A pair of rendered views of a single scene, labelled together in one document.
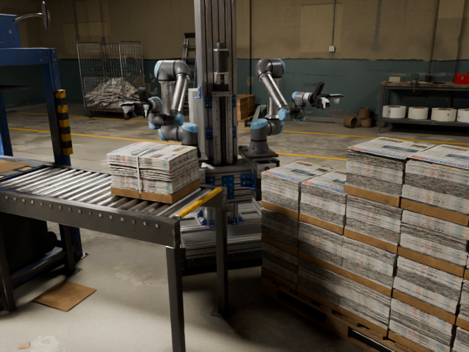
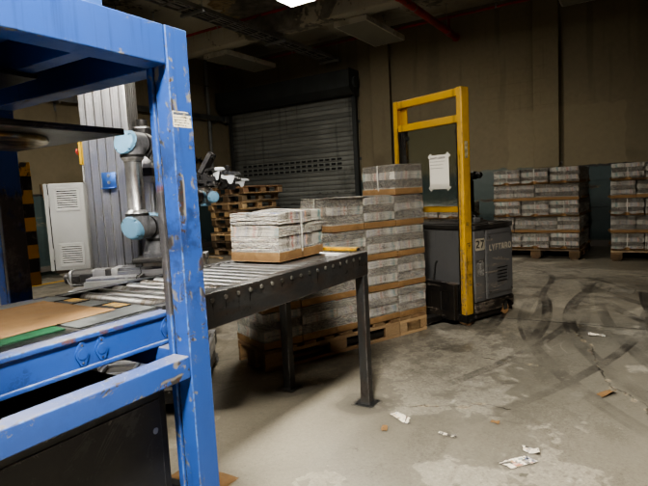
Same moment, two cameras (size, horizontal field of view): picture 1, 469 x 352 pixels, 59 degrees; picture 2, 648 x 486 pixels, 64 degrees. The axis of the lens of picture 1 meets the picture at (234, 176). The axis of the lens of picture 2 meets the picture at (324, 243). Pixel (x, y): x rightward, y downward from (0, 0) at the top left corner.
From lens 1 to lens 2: 3.35 m
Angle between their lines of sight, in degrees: 81
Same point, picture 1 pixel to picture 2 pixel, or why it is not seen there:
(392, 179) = (358, 212)
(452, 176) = (385, 200)
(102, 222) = (326, 276)
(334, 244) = not seen: hidden behind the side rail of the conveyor
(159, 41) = not seen: outside the picture
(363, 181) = (342, 219)
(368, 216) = (347, 243)
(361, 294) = (351, 305)
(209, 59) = not seen: hidden behind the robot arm
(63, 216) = (294, 288)
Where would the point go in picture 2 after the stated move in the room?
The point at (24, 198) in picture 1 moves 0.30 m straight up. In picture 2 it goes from (250, 286) to (245, 203)
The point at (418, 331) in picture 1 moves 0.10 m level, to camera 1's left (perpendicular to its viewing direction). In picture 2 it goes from (384, 305) to (384, 309)
